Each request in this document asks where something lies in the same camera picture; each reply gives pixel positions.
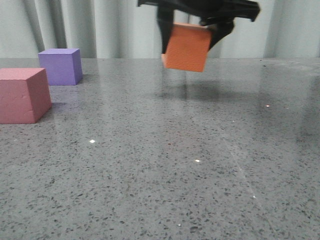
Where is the red foam cube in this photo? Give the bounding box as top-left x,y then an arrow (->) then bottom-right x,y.
0,68 -> 52,124

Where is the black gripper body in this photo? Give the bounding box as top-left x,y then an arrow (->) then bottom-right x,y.
137,0 -> 261,23

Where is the purple foam cube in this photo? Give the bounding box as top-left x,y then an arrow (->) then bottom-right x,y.
38,48 -> 83,86

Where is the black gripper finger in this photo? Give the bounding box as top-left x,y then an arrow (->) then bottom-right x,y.
199,17 -> 235,51
157,6 -> 174,54

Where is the orange foam cube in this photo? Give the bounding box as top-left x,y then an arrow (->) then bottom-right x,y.
161,23 -> 212,72

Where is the pale green curtain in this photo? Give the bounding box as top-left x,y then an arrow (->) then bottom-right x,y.
0,0 -> 320,59

